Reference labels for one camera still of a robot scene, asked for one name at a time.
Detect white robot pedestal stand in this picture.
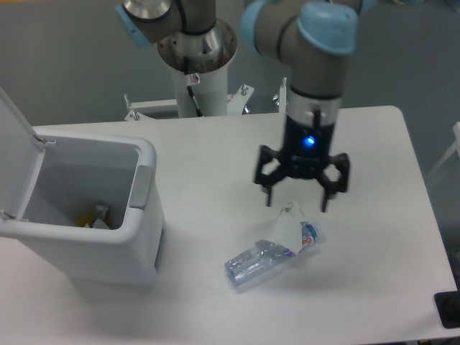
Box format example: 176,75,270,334
123,68,293,122

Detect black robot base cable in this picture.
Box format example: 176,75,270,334
182,56,205,118

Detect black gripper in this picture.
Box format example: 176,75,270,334
254,114,351,213

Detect white frame at right edge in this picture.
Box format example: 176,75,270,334
430,122,459,174

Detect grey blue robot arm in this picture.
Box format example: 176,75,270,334
115,1,372,201

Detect white plastic trash can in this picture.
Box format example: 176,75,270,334
1,136,165,285

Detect crushed clear plastic bottle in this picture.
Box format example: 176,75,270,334
224,201,323,289

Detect black device at table edge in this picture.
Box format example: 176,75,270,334
434,290,459,329

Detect yellow white trash in can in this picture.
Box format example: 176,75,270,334
76,204,112,230

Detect white trash can lid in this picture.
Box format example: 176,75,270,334
1,91,56,220

